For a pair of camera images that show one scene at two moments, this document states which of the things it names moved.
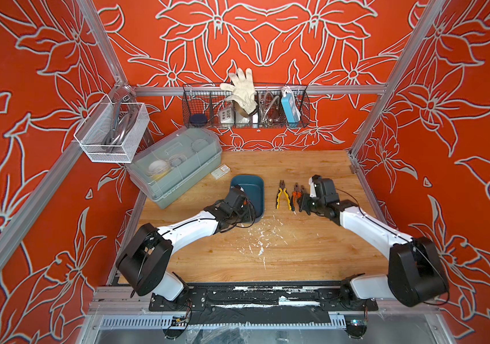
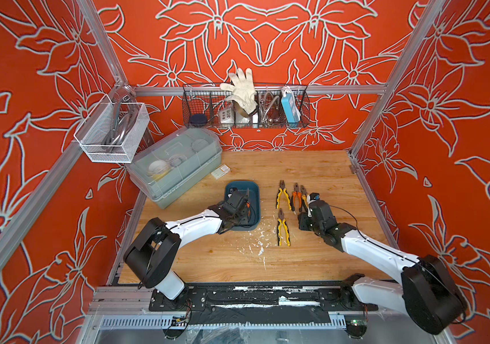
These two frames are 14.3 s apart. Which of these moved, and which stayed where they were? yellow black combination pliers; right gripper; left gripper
Moved: right gripper
Stayed: yellow black combination pliers; left gripper
